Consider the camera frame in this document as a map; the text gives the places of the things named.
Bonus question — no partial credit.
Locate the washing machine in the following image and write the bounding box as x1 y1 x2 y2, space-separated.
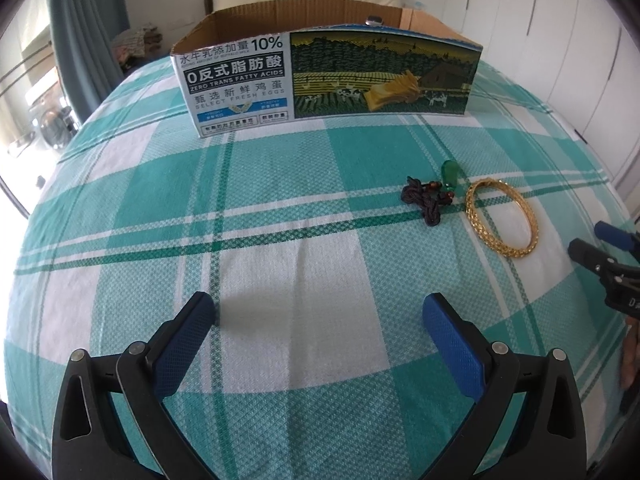
24 85 81 152

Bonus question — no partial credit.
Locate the gold woven bangle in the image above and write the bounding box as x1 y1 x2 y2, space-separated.
465 178 540 259

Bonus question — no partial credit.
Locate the printed cardboard box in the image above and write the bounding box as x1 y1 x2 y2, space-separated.
170 0 483 140

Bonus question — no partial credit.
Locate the grey blue curtain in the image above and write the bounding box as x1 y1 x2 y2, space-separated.
47 0 132 92

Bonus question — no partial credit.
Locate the sliding glass door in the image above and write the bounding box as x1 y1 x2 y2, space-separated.
0 25 66 211

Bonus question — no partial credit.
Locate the teal white plaid bed sheet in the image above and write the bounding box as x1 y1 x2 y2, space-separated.
0 55 640 480

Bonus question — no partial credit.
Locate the person's right hand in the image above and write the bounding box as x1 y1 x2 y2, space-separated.
619 327 640 392

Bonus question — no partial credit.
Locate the green pendant dark cord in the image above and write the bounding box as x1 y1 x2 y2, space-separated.
401 160 460 226

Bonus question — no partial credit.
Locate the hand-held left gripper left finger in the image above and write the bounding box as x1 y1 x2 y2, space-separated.
50 292 217 480

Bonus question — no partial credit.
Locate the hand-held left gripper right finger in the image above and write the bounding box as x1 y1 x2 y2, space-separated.
422 294 587 480

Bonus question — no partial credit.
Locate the white wardrobe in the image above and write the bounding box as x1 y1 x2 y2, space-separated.
415 0 640 201

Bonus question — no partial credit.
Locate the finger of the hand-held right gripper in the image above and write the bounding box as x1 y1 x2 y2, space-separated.
594 221 640 252
568 238 640 281

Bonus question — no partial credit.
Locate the pile of folded clothes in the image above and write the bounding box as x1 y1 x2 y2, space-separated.
111 25 166 73

